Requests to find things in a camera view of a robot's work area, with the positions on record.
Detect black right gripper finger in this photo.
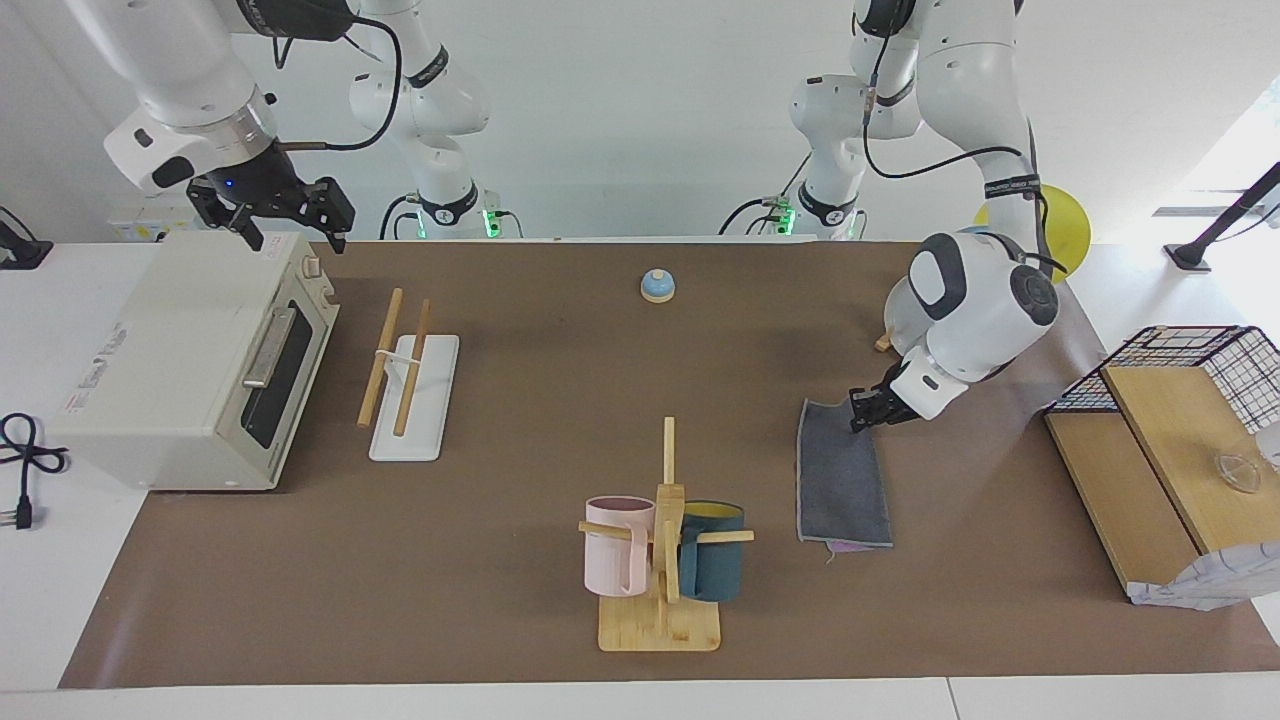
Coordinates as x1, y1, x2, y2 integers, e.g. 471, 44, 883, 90
298, 177, 357, 254
185, 192, 264, 253

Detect purple and grey towel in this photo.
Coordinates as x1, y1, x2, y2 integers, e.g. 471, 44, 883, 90
796, 399, 894, 554

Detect white towel rack wooden bars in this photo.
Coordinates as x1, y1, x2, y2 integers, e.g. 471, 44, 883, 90
357, 288, 461, 463

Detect beige toaster oven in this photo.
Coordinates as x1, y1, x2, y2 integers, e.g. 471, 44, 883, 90
45, 230, 341, 493

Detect dark teal mug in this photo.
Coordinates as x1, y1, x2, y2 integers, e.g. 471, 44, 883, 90
678, 501, 746, 603

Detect yellow plate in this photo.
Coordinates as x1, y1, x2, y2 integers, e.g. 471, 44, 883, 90
975, 185, 1093, 281

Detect wooden shelf boards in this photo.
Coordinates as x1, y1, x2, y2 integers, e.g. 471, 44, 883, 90
1043, 365, 1280, 601

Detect pink mug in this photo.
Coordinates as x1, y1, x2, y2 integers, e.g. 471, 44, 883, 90
584, 496, 657, 598

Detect wooden mug tree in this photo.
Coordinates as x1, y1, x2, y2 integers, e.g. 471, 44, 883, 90
577, 417, 756, 653

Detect clear glass lid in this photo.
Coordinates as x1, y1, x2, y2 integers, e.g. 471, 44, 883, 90
1215, 452, 1263, 493

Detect marble patterned paper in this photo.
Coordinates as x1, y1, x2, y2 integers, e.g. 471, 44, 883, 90
1128, 540, 1280, 611

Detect brown table mat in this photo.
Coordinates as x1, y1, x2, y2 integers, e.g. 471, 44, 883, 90
58, 240, 1280, 689

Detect black stand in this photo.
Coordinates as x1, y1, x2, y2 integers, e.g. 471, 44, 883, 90
1165, 160, 1280, 273

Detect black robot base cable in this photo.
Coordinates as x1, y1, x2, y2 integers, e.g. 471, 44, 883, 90
380, 195, 421, 241
720, 198, 796, 236

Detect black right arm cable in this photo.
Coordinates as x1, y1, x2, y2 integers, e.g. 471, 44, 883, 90
275, 0, 401, 153

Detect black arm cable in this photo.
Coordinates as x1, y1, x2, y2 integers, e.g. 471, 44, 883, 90
275, 0, 401, 153
862, 60, 1051, 271

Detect black clamp mount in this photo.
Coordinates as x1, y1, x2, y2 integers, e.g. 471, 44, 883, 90
0, 207, 53, 271

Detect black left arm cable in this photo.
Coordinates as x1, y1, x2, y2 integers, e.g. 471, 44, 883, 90
862, 60, 1051, 271

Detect black power cord with plug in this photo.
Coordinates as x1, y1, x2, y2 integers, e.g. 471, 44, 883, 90
0, 413, 69, 531

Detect black wire basket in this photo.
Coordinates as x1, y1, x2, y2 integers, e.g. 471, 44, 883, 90
1043, 325, 1280, 436

